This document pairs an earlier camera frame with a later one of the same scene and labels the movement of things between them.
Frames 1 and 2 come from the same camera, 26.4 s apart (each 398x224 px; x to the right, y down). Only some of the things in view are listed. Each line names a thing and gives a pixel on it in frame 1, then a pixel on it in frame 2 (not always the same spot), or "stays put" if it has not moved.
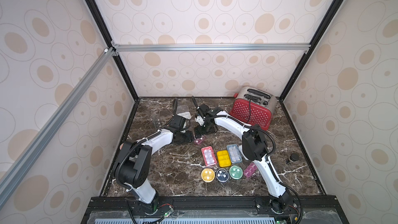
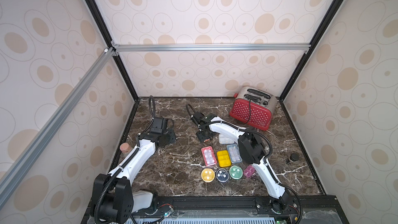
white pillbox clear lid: [183, 110] to [225, 140]
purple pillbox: [250, 170] stays put
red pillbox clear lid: [209, 155] stays put
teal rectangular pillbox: [234, 153] stays put
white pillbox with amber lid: [223, 158] stays put
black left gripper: [189, 137] to [172, 138]
